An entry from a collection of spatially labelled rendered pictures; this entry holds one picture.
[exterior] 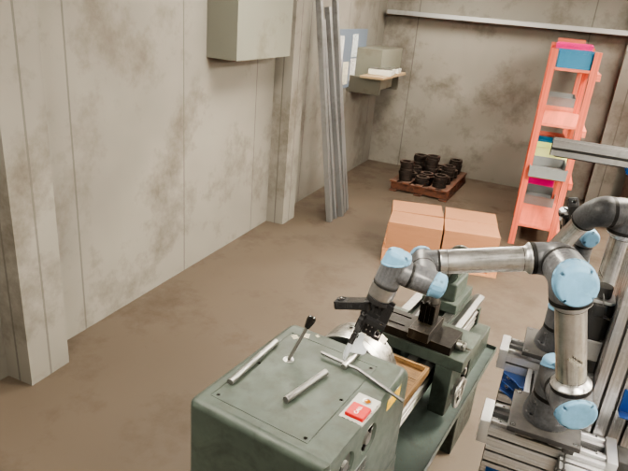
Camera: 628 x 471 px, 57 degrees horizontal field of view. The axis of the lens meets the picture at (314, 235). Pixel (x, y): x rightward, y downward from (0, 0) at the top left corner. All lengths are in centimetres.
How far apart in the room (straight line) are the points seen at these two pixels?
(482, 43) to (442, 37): 60
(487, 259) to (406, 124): 784
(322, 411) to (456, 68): 788
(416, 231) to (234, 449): 424
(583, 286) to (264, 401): 96
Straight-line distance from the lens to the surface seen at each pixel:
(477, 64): 920
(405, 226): 574
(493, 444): 216
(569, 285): 166
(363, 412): 178
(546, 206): 770
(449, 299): 325
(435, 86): 934
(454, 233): 576
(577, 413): 189
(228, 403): 179
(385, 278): 161
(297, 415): 176
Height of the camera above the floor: 237
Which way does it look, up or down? 22 degrees down
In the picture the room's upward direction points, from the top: 5 degrees clockwise
